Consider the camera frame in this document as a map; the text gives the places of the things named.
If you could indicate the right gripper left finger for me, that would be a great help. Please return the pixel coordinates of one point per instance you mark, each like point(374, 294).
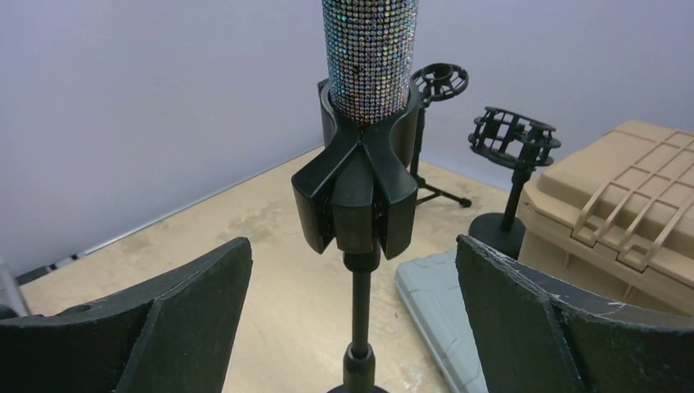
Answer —
point(171, 333)

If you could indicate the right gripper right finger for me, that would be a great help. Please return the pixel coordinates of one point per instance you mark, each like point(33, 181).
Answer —
point(537, 333)

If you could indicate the black stand for patterned microphone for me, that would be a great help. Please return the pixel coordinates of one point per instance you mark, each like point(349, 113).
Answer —
point(358, 192)

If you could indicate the black tripod mic stand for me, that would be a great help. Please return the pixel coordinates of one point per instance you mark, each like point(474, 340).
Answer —
point(437, 82)

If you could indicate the silver head patterned microphone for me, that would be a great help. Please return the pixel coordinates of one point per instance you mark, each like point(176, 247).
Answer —
point(369, 55)

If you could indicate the grey plastic case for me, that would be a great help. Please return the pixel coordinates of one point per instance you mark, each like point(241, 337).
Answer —
point(429, 288)

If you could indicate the tan plastic toolbox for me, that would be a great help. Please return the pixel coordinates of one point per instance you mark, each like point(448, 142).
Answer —
point(616, 218)

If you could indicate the aluminium table frame rail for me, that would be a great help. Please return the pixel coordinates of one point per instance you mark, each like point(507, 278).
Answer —
point(136, 220)

